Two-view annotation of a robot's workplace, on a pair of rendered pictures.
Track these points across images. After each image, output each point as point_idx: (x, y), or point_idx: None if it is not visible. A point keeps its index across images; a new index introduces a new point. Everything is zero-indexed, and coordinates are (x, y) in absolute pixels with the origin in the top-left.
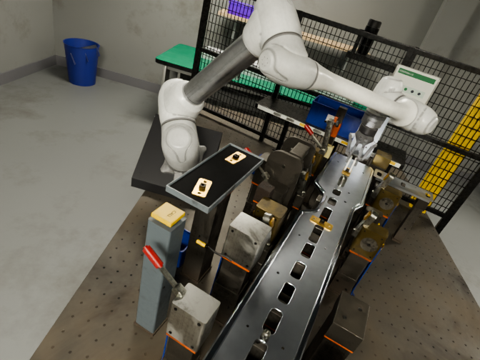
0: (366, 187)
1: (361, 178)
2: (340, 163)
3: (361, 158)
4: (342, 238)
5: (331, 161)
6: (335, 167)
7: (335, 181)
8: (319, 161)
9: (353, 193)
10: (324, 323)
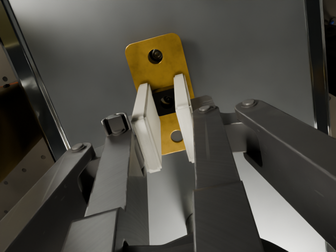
0: (317, 100)
1: (257, 37)
2: (74, 2)
3: (250, 161)
4: None
5: (22, 39)
6: (89, 93)
7: (175, 226)
8: (11, 170)
9: (277, 229)
10: None
